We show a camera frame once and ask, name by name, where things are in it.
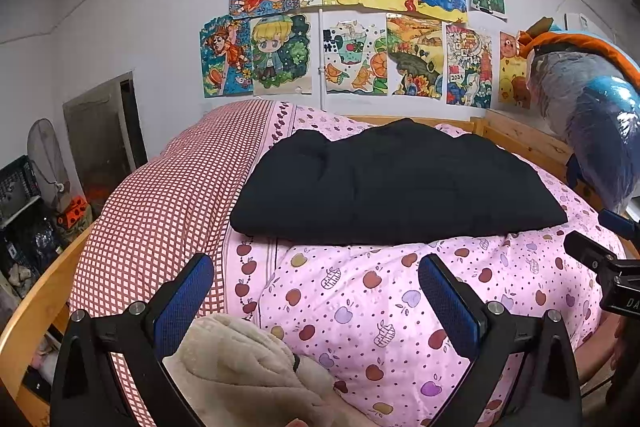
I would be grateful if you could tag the black plastic crate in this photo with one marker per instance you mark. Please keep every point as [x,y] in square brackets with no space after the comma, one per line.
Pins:
[17,187]

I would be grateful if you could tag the blond cartoon child poster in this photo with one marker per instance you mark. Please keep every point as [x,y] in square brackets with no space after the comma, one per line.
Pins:
[277,52]

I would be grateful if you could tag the white wall box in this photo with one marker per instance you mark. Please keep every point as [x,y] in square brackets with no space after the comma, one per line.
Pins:
[580,21]

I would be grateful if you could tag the orange plastic block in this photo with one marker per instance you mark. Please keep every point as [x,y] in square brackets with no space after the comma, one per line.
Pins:
[75,209]

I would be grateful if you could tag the grey standing fan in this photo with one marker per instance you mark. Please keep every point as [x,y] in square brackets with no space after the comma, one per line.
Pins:
[45,152]

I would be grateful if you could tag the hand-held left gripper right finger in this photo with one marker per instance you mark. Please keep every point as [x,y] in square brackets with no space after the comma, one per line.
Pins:
[450,302]

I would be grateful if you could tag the wooden bed frame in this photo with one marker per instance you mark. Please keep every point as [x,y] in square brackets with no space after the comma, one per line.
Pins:
[520,132]

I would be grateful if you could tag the pink apple print quilt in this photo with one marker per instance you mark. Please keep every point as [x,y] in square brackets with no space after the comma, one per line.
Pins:
[375,297]

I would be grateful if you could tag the orange-haired girl blue poster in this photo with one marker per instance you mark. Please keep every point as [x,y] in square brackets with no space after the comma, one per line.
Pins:
[225,57]

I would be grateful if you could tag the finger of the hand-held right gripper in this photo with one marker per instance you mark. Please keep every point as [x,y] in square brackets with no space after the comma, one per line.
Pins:
[617,222]
[590,252]

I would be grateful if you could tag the grey door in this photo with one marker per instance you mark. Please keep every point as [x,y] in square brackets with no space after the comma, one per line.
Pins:
[100,132]

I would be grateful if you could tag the black padded jacket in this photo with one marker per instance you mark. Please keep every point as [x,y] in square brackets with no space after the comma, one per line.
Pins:
[390,187]

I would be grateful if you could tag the beige fleece cloth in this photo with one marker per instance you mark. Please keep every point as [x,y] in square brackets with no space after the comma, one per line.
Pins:
[240,357]

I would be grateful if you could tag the yellow bear drawing poster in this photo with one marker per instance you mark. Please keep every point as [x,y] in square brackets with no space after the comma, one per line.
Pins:
[512,77]

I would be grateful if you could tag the city drawing poster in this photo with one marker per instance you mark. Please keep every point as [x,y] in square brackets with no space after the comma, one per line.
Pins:
[467,67]

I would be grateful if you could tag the goldfish drawing poster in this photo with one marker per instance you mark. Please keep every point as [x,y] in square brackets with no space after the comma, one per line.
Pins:
[355,57]

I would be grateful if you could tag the landscape drawing poster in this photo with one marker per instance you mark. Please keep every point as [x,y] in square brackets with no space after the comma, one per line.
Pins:
[415,57]

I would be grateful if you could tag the plastic wrapped plush toy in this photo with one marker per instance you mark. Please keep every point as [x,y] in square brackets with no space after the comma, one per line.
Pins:
[590,107]

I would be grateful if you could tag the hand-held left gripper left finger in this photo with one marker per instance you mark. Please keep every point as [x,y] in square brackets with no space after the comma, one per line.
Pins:
[185,302]

